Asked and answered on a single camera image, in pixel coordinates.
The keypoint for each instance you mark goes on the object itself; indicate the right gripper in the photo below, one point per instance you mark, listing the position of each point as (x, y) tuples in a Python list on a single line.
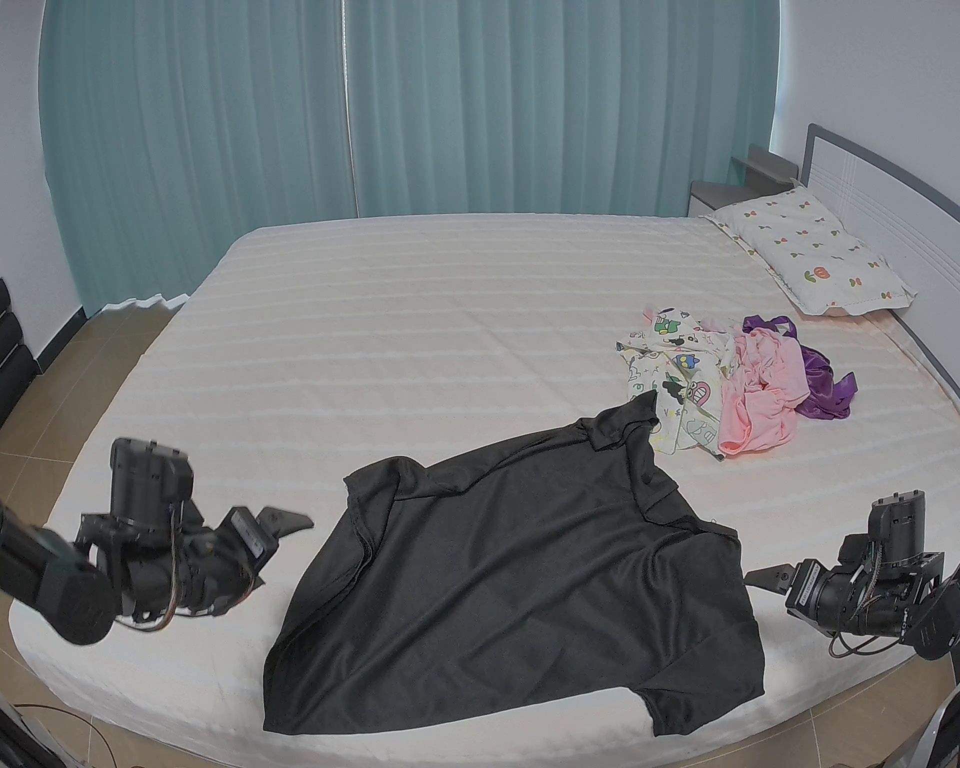
[(821, 596)]

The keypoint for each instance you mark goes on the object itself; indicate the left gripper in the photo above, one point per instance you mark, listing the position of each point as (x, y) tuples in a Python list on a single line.
[(221, 566)]

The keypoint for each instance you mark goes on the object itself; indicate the black polo shirt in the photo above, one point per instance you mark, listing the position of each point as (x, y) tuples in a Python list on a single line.
[(525, 577)]

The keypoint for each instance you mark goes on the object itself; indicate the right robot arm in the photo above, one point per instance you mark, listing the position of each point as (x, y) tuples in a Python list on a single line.
[(896, 525)]

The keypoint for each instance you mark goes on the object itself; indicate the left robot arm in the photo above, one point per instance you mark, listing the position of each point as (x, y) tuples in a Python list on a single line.
[(52, 577)]

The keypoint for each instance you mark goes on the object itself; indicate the bed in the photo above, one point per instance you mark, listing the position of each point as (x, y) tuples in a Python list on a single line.
[(420, 337)]

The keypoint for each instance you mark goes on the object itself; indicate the pink garment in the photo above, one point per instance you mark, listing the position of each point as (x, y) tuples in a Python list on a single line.
[(757, 409)]

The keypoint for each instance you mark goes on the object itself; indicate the purple garment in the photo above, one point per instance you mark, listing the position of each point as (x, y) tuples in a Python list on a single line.
[(825, 390)]

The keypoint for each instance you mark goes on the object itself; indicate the white printed garment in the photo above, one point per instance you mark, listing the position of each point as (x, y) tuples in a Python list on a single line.
[(675, 375)]

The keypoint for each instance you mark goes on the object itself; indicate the white printed pillow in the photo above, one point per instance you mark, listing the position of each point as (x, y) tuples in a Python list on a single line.
[(817, 247)]

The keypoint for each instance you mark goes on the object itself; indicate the grey bedside table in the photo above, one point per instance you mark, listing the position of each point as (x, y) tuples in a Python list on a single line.
[(716, 196)]

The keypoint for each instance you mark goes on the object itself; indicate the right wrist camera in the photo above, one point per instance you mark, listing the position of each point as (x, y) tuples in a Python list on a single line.
[(855, 553)]

